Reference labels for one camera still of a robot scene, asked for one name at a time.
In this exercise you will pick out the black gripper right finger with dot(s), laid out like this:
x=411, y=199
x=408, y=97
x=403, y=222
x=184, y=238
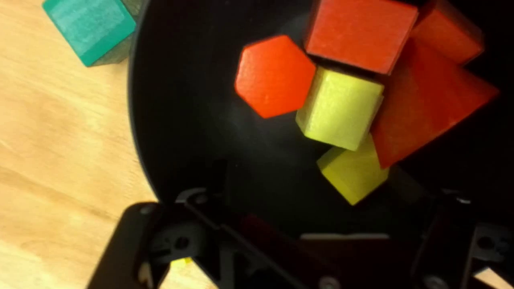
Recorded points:
x=454, y=241

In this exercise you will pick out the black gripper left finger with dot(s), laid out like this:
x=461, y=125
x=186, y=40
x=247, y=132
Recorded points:
x=160, y=241

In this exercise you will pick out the medium yellow wooden block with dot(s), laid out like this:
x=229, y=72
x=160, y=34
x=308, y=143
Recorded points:
x=339, y=106
x=353, y=170

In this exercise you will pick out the black round bowl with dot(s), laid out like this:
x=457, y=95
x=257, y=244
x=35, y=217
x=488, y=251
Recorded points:
x=202, y=106

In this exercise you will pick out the red wooden block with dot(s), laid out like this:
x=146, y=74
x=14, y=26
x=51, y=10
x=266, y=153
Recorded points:
x=427, y=101

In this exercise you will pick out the orange-red hexagonal wooden block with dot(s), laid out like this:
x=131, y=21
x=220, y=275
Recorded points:
x=274, y=74

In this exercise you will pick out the green wooden block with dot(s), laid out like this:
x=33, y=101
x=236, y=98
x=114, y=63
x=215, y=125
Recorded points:
x=88, y=26

